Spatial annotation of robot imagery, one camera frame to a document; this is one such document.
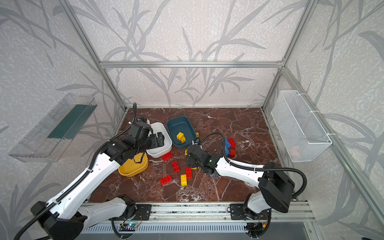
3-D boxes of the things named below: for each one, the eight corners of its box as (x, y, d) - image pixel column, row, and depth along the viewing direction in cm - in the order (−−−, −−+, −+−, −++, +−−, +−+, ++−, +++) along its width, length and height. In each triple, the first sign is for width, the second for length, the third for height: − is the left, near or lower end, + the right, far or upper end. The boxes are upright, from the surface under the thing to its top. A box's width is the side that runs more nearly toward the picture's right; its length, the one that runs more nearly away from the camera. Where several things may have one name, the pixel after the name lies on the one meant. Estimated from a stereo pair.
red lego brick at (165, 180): (161, 186, 84) (161, 185, 82) (160, 180, 86) (159, 179, 84) (173, 180, 86) (172, 179, 84) (171, 175, 88) (170, 173, 86)
